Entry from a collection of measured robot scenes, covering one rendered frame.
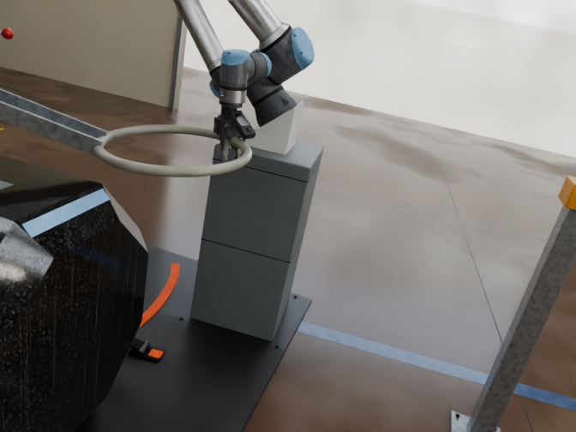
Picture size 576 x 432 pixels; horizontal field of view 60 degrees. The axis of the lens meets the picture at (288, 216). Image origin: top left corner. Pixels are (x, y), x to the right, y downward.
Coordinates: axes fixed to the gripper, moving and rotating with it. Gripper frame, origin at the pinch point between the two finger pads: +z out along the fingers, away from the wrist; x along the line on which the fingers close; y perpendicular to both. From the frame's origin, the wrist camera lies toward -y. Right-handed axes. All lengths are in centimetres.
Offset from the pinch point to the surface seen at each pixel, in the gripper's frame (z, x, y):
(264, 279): 57, -24, 2
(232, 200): 24.1, -14.5, 16.4
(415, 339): 96, -97, -36
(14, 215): 0, 75, -16
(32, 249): 7, 73, -22
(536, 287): 25, -63, -90
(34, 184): 0, 65, 2
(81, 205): 3, 57, -9
